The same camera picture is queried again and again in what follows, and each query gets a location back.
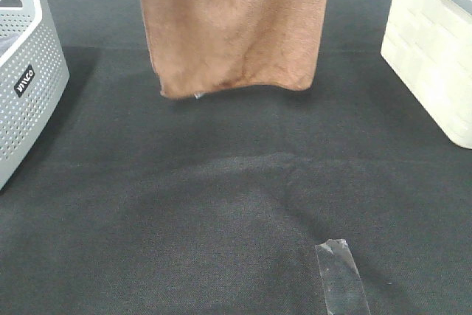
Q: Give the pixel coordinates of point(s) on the grey perforated laundry basket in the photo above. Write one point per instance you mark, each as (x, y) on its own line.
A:
(34, 75)

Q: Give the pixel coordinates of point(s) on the white woven storage box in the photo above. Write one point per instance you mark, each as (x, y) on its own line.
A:
(427, 43)

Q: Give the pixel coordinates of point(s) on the brown towel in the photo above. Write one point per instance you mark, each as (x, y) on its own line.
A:
(199, 47)

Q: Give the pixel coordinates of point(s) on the black table cloth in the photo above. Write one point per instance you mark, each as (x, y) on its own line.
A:
(130, 203)

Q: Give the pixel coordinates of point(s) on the clear tape strip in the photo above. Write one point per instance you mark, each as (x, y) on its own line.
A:
(341, 282)

